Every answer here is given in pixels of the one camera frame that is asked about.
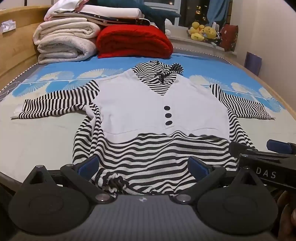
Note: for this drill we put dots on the yellow duck plush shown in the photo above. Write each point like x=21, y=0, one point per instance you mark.
x=196, y=31

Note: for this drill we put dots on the pink and white cloth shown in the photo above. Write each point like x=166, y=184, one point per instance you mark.
x=62, y=5

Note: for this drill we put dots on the window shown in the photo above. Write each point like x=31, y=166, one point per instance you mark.
x=178, y=14

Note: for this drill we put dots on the cream folded blanket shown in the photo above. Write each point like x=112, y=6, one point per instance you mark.
x=64, y=30

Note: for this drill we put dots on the navy patterned folded cloth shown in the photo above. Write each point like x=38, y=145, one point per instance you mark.
x=138, y=22

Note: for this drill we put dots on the yellow square plush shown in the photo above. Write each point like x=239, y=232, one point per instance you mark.
x=210, y=32

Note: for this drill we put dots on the folded clothes pile on top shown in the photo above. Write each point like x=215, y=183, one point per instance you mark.
x=157, y=11

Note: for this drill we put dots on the purple box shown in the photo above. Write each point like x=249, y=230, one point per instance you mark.
x=253, y=62

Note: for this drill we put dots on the white fleece folded blanket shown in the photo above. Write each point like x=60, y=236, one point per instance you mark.
x=60, y=49

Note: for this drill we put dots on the person's right hand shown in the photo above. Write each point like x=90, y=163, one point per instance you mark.
x=288, y=215

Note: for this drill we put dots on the red folded blanket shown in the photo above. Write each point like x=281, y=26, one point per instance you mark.
x=134, y=41

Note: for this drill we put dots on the blue fan-patterned bed sheet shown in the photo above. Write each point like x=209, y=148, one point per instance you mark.
x=196, y=67

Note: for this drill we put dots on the blue curtain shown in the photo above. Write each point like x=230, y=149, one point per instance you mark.
x=218, y=11

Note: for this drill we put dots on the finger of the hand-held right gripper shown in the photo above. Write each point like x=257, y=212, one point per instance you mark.
x=278, y=146
x=240, y=150

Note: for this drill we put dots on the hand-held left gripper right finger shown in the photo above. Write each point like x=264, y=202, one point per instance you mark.
x=198, y=168

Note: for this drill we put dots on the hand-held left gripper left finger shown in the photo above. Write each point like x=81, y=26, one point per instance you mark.
x=89, y=165

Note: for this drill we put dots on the black white striped hooded shirt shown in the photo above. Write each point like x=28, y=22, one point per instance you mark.
x=129, y=104

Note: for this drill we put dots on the tissue packet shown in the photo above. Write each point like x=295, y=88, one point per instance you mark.
x=8, y=26

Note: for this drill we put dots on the dark red cushion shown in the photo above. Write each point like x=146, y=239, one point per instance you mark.
x=229, y=37

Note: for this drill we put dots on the white window sill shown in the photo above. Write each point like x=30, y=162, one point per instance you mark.
x=180, y=38

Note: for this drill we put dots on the grey mattress pad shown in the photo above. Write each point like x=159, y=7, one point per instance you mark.
x=196, y=52

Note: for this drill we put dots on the white plush toy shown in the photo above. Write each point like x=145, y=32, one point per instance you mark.
x=168, y=26

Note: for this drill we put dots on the white folded sheet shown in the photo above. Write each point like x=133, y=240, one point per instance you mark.
x=111, y=11

